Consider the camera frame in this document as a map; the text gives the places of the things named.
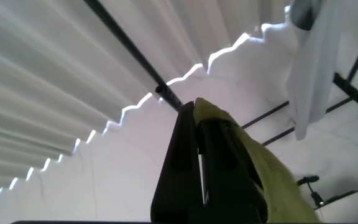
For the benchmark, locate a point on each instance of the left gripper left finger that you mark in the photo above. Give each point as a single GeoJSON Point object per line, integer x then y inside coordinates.
{"type": "Point", "coordinates": [176, 174]}

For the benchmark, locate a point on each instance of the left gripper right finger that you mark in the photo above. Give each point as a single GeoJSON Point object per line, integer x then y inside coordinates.
{"type": "Point", "coordinates": [228, 180]}

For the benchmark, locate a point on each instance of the green garment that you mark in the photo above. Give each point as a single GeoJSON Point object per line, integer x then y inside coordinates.
{"type": "Point", "coordinates": [278, 186]}

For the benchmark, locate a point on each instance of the black clothes rack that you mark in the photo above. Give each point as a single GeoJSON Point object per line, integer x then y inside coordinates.
{"type": "Point", "coordinates": [129, 46]}

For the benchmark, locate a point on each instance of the white curtain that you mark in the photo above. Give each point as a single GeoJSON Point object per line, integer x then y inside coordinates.
{"type": "Point", "coordinates": [42, 77]}

